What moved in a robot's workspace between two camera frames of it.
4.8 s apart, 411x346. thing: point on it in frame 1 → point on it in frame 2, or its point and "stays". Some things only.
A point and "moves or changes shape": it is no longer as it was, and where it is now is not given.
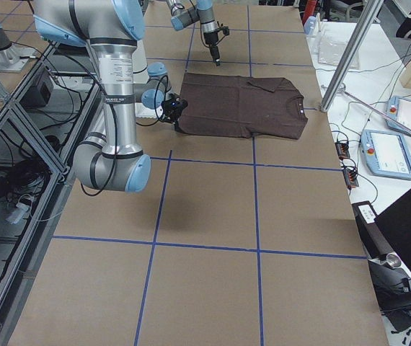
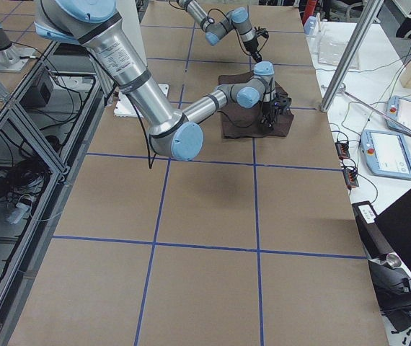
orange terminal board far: x=342 y=150 stays
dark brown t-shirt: x=240 y=107 moves or changes shape
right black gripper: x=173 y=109 → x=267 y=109
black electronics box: x=39 y=94 stays
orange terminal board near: x=350 y=178 stays
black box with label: x=374 y=240 stays
